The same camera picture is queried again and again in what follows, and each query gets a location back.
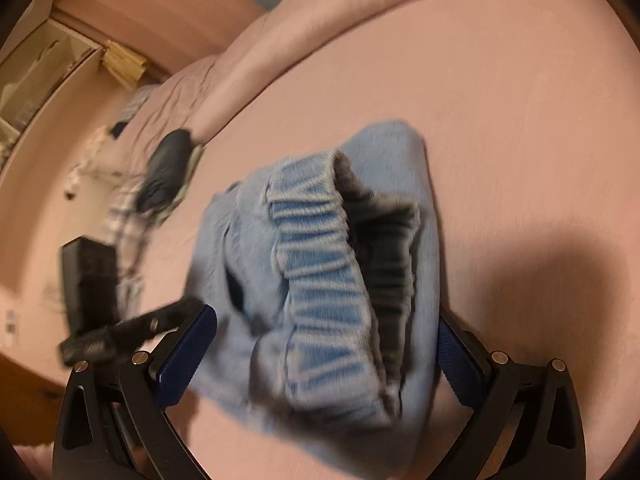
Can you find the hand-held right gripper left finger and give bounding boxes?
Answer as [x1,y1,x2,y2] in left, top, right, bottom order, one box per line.
[51,304,219,480]

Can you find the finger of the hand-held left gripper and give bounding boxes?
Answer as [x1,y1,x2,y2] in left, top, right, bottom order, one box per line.
[59,296,207,367]

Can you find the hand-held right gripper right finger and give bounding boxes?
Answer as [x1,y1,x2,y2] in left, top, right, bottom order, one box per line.
[434,309,587,480]

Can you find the light blue pants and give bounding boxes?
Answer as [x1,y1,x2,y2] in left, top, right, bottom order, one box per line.
[184,119,444,480]

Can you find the plaid cloth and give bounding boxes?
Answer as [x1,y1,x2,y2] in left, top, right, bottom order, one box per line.
[101,85,158,323]

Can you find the white cloth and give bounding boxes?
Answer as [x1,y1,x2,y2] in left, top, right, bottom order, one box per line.
[64,126,123,202]

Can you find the dark grey cloth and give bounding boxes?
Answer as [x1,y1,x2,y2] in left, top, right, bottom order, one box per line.
[136,128,194,212]

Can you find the pale green cloth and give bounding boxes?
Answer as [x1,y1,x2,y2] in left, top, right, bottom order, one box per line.
[167,144,207,217]

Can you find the glass window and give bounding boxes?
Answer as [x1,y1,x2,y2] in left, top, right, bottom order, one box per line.
[0,16,102,147]

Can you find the pink bed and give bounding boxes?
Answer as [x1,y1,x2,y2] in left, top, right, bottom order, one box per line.
[97,0,640,480]

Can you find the pink duvet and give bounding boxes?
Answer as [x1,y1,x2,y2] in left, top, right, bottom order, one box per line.
[119,0,581,163]

